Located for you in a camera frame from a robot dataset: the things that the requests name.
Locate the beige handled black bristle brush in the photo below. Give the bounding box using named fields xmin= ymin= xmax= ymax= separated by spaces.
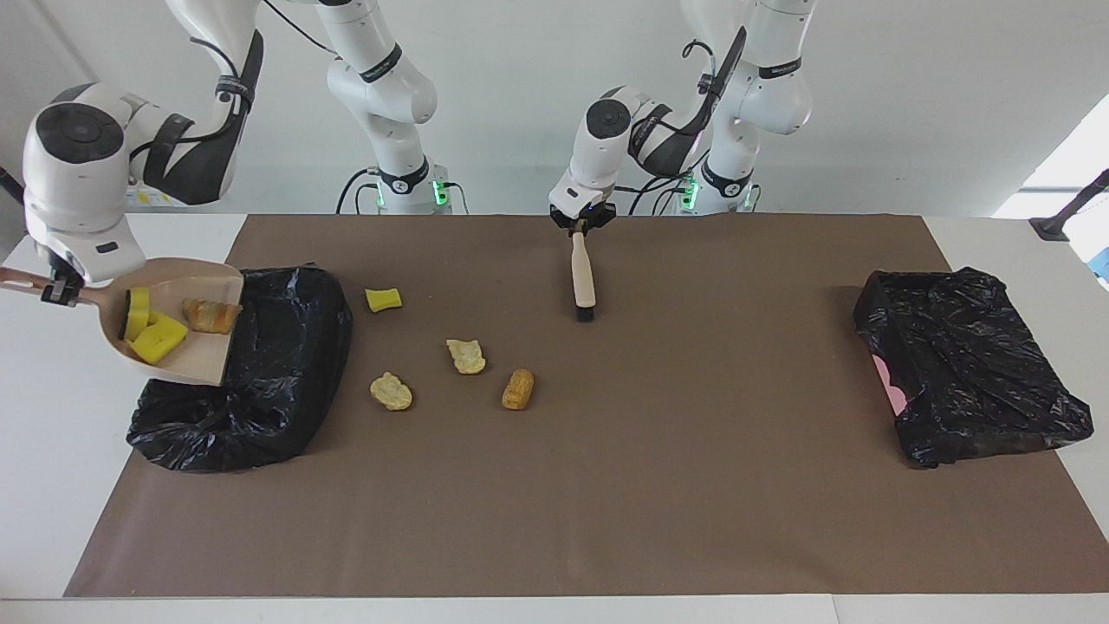
xmin=569 ymin=227 xmax=599 ymax=324

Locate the yellow sponge with green side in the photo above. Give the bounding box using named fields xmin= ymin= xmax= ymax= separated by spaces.
xmin=121 ymin=288 xmax=157 ymax=343

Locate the notched yellow sponge piece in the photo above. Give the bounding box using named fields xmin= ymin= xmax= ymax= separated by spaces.
xmin=128 ymin=314 xmax=190 ymax=365

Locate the sliced toy bread loaf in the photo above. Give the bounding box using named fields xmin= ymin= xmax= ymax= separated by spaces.
xmin=182 ymin=297 xmax=243 ymax=335

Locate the beige plastic dustpan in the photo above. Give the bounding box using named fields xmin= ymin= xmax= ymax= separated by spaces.
xmin=0 ymin=257 xmax=246 ymax=387

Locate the pale greenish cracker piece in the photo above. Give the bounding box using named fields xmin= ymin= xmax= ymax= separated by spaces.
xmin=445 ymin=338 xmax=488 ymax=376

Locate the brown bread roll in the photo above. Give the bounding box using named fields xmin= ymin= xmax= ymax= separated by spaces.
xmin=501 ymin=368 xmax=536 ymax=411

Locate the golden potato chip piece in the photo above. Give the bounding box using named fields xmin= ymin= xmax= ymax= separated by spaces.
xmin=369 ymin=372 xmax=414 ymax=413

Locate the black bag lined pink bin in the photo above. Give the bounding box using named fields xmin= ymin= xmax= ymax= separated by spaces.
xmin=853 ymin=266 xmax=1095 ymax=470

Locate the brown paper table mat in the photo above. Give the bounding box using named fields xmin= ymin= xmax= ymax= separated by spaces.
xmin=63 ymin=214 xmax=1109 ymax=599

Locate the black base power cable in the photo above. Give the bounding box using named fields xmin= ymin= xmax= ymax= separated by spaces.
xmin=336 ymin=167 xmax=382 ymax=216
xmin=628 ymin=172 xmax=694 ymax=216

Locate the white wall socket strip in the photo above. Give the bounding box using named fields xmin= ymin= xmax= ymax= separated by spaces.
xmin=121 ymin=184 xmax=187 ymax=210

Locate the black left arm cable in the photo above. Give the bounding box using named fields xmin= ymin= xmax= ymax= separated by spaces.
xmin=619 ymin=39 xmax=724 ymax=218

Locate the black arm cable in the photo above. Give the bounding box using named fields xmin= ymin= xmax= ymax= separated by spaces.
xmin=619 ymin=39 xmax=724 ymax=218
xmin=121 ymin=0 xmax=343 ymax=187

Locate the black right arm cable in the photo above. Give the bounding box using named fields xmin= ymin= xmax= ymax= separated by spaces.
xmin=121 ymin=0 xmax=343 ymax=187

